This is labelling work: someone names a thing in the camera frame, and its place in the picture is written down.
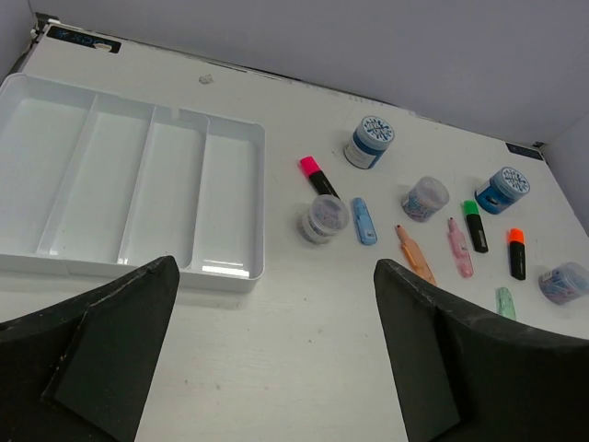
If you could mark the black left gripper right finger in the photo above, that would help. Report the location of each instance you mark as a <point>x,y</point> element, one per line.
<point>463,373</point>

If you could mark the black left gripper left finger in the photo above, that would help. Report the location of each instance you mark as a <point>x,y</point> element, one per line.
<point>81,369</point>

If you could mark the clear clip jar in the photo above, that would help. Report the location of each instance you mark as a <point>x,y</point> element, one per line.
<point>564,283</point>
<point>323,220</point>
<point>427,197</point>

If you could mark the blue jar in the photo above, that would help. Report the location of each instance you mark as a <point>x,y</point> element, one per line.
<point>369,141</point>
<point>502,190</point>

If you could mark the pink black highlighter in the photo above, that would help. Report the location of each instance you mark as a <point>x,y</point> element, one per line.
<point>316,177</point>

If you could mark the green correction tape pen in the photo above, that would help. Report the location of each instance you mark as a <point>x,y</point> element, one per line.
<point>504,303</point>

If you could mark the orange correction tape pen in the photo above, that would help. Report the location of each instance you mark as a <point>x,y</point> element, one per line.
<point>414,256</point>

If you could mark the pink correction tape pen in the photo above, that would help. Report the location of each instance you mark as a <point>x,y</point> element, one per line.
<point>459,248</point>

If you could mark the orange black highlighter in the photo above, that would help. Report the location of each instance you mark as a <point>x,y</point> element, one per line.
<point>516,246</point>

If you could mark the green black highlighter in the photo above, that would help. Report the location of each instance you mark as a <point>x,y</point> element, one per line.
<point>475,226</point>

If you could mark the blue correction tape pen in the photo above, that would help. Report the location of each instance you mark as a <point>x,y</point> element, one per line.
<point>363,222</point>

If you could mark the white compartment tray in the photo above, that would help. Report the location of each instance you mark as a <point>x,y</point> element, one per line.
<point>94,184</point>

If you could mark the black label sticker right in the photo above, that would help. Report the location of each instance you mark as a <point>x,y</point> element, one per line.
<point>524,151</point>

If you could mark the black label sticker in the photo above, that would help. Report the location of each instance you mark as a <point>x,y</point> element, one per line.
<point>524,151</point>
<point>82,39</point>

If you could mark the black label sticker left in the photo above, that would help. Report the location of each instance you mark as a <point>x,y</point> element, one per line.
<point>82,39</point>

